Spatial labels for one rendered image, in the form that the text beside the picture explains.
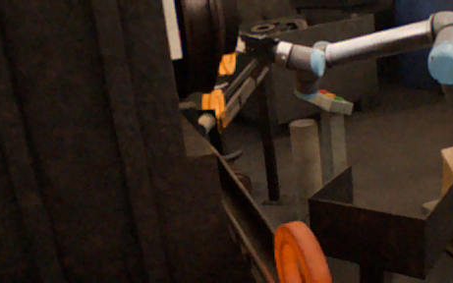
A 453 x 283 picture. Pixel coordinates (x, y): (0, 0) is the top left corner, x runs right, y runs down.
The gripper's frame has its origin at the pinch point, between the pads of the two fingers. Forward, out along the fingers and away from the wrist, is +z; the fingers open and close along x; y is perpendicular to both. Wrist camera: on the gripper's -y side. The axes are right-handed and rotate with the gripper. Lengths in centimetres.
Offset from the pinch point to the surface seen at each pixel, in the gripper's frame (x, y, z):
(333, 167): -42, -54, -46
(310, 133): -30, -36, -33
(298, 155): -30, -47, -31
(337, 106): -36, -23, -42
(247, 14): -387, -53, 102
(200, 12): 69, 24, -15
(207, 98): 6.4, -18.4, 1.7
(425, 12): -288, -3, -80
